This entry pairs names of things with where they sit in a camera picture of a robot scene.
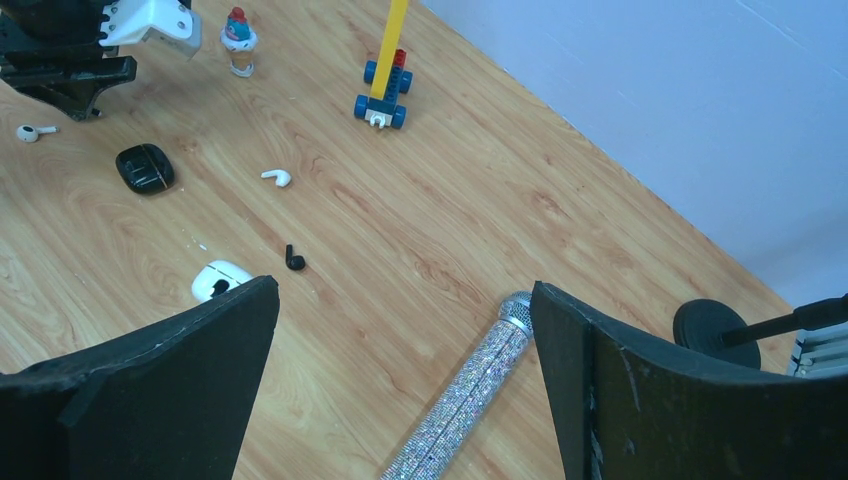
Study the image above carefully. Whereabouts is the yellow blue toy car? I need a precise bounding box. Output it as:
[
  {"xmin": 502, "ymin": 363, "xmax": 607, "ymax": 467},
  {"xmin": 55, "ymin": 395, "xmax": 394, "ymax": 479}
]
[{"xmin": 353, "ymin": 0, "xmax": 414, "ymax": 129}]

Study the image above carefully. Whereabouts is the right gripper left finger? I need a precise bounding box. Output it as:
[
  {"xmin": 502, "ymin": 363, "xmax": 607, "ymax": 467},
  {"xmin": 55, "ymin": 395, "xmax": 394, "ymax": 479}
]
[{"xmin": 1, "ymin": 275, "xmax": 280, "ymax": 479}]

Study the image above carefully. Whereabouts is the white earbud charging case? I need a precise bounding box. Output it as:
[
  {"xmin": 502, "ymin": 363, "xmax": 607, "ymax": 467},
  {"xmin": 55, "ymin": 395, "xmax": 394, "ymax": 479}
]
[{"xmin": 191, "ymin": 260, "xmax": 253, "ymax": 303}]

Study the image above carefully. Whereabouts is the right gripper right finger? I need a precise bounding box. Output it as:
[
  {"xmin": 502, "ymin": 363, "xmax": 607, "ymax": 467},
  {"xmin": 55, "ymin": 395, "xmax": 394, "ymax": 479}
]
[{"xmin": 530, "ymin": 282, "xmax": 847, "ymax": 479}]

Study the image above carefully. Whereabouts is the black earbud charging case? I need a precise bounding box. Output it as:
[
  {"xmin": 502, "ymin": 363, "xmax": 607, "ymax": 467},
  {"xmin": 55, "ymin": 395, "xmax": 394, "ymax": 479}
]
[{"xmin": 115, "ymin": 143, "xmax": 176, "ymax": 195}]

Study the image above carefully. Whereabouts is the glitter silver microphone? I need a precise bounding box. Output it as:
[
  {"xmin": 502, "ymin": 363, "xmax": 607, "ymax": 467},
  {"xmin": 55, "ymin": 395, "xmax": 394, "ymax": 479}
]
[{"xmin": 381, "ymin": 291, "xmax": 534, "ymax": 480}]

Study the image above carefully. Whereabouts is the white earbud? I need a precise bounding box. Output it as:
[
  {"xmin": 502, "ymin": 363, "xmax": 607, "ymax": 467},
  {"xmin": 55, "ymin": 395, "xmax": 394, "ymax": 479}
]
[
  {"xmin": 260, "ymin": 169, "xmax": 292, "ymax": 188},
  {"xmin": 16, "ymin": 124, "xmax": 60, "ymax": 143}
]

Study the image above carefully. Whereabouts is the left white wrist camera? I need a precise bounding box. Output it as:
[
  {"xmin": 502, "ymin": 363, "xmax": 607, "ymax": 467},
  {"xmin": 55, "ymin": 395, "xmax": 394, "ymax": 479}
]
[{"xmin": 98, "ymin": 0, "xmax": 202, "ymax": 58}]

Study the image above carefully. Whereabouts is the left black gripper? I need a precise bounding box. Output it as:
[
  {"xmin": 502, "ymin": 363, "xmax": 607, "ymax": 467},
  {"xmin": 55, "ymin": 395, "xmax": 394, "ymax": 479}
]
[{"xmin": 1, "ymin": 0, "xmax": 137, "ymax": 121}]

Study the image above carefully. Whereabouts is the red microphone on stand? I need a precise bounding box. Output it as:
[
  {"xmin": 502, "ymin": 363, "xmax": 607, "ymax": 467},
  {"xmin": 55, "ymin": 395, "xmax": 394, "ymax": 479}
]
[{"xmin": 673, "ymin": 295, "xmax": 847, "ymax": 369}]

